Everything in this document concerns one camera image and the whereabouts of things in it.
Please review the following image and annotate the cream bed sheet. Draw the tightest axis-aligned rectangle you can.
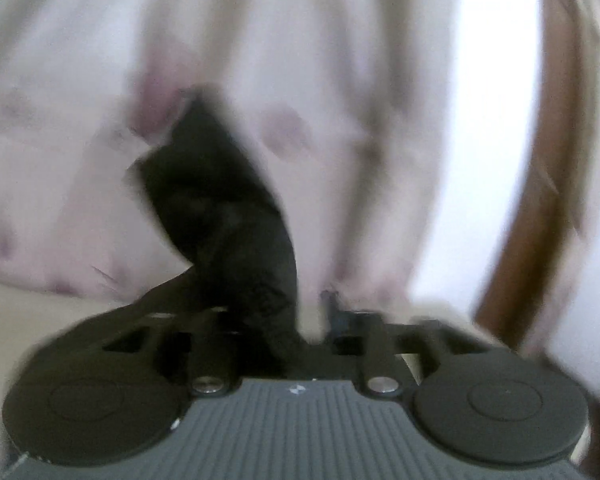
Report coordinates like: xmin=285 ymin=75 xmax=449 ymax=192
xmin=0 ymin=280 xmax=486 ymax=466

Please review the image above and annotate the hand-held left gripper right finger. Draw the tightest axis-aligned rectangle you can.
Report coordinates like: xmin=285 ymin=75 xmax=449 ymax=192
xmin=322 ymin=289 xmax=469 ymax=400

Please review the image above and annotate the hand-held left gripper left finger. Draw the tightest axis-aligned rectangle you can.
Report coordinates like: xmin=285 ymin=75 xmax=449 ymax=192
xmin=102 ymin=306 xmax=242 ymax=399

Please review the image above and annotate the brown wooden frame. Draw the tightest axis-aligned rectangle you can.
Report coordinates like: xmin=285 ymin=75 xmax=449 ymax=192
xmin=472 ymin=0 xmax=600 ymax=352

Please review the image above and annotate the black jacket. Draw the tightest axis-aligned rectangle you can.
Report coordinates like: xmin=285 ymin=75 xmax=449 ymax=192
xmin=124 ymin=87 xmax=327 ymax=379

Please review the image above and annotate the white floral print curtain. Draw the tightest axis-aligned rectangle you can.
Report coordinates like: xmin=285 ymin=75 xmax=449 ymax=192
xmin=0 ymin=0 xmax=462 ymax=311

